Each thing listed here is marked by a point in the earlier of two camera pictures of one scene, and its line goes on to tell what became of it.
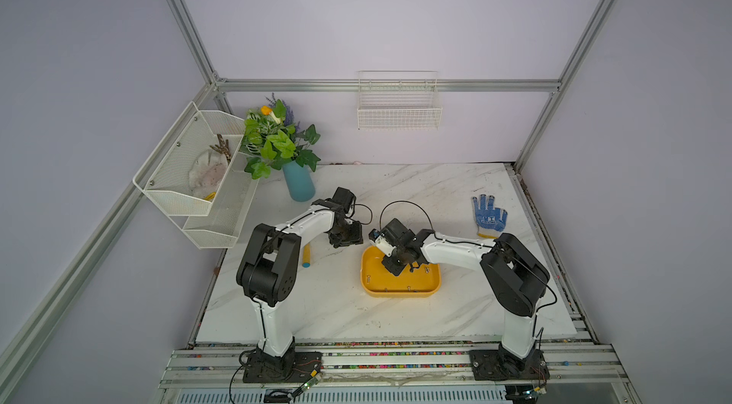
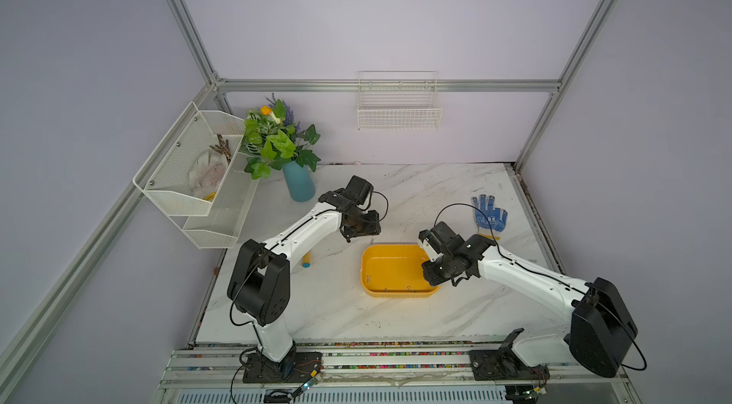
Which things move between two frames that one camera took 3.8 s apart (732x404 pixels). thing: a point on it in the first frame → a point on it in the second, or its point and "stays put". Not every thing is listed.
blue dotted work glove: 490,221 stays put
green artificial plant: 272,138 stays put
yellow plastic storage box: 376,280 stays put
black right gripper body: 396,260 → 438,269
